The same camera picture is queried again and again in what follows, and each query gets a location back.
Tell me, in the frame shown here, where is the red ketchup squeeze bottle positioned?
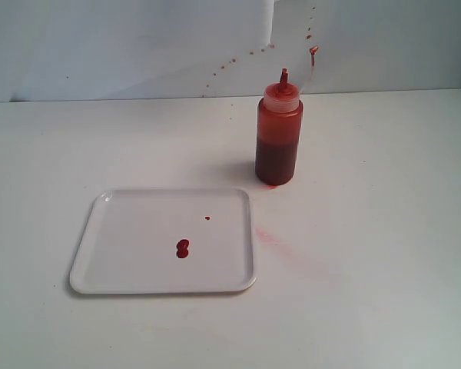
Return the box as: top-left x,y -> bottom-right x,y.
254,68 -> 303,186

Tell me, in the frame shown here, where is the white rectangular tray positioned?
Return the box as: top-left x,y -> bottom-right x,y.
69,188 -> 257,295

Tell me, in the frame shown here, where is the red ketchup blob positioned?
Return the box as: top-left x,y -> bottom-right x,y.
176,239 -> 190,259

